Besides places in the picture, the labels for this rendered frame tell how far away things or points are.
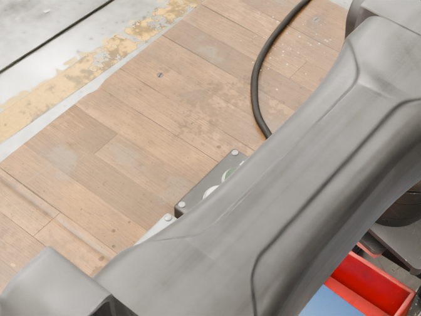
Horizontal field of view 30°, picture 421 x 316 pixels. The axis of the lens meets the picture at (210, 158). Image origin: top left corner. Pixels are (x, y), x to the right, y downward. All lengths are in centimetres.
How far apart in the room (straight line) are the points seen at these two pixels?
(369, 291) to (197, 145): 27
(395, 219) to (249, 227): 24
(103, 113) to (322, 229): 69
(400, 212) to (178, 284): 26
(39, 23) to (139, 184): 163
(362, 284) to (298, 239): 52
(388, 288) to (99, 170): 34
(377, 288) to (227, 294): 53
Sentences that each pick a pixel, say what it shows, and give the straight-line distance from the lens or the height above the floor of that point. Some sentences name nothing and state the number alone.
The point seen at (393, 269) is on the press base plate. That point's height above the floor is 90.
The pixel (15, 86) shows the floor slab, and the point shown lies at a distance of 229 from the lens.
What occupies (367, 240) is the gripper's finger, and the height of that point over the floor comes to 116.
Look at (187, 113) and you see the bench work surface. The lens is 95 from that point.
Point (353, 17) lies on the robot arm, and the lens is 40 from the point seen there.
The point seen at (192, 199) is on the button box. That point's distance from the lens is 83.
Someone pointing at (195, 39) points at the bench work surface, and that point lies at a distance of 104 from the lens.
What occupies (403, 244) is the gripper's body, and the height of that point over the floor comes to 118.
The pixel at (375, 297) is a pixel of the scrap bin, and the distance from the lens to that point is 80.
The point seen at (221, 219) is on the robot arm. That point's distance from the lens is 28.
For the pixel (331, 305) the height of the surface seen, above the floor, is 91.
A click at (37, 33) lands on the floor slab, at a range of 244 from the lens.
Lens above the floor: 160
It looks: 51 degrees down
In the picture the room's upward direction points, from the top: 2 degrees clockwise
